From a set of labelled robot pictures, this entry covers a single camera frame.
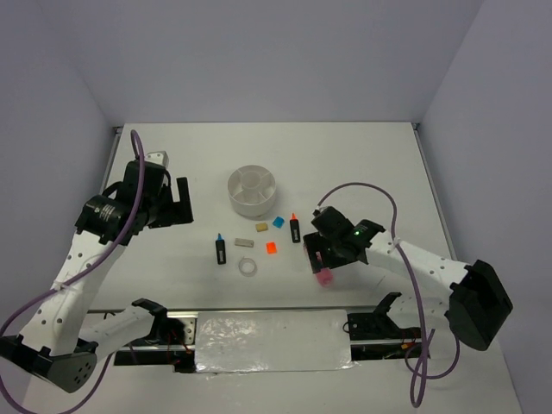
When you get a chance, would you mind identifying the orange highlighter marker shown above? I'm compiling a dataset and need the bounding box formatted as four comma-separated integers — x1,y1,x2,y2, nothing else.
289,213,301,243

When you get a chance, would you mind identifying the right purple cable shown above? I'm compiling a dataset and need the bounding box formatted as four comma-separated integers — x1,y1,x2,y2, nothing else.
317,182,461,408

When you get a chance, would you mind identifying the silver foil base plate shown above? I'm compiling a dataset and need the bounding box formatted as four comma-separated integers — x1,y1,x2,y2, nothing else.
195,310,354,373

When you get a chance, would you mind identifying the grey eraser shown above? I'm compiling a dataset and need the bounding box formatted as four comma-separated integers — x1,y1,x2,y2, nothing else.
235,238,254,248

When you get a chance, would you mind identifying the blue highlighter marker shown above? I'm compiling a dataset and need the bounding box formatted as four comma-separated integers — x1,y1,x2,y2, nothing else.
215,234,227,265

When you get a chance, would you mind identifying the orange marker cap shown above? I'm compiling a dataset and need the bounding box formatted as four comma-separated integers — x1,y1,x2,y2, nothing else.
267,242,278,254

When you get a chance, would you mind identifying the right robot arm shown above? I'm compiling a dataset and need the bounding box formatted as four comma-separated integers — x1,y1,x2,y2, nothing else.
303,206,513,351

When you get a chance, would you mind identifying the blue marker cap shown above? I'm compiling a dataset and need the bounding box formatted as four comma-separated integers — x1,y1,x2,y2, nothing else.
273,216,285,229

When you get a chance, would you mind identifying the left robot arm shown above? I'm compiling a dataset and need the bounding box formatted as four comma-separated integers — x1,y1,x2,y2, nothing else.
1,160,193,393

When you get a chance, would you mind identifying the tan eraser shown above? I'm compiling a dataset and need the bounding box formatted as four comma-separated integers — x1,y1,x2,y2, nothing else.
255,223,268,232

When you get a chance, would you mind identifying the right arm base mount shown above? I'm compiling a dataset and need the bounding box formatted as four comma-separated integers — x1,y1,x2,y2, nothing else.
342,311,421,361

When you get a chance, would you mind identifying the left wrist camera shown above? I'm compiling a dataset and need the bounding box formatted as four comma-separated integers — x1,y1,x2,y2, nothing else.
145,151,169,168

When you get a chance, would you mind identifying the clear jar of pins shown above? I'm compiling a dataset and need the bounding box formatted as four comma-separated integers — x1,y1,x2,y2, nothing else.
315,252,334,287

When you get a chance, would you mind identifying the white round divided container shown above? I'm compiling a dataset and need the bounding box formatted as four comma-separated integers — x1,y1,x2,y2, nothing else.
227,165,277,218

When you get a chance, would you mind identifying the clear tape roll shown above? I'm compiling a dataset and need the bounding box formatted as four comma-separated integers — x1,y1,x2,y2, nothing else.
238,257,258,277

